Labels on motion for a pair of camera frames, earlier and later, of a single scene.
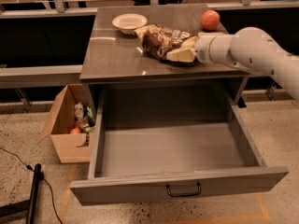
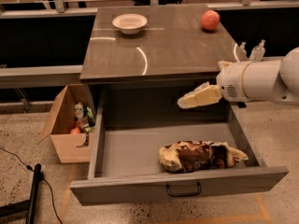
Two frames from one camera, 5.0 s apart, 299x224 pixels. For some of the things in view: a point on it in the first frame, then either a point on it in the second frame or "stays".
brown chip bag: [158, 40] -> [190, 156]
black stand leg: [27, 205] stays
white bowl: [128, 22] stays
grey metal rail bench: [40, 76] stays
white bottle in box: [78, 110] stays
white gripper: [202, 49] -> [230, 79]
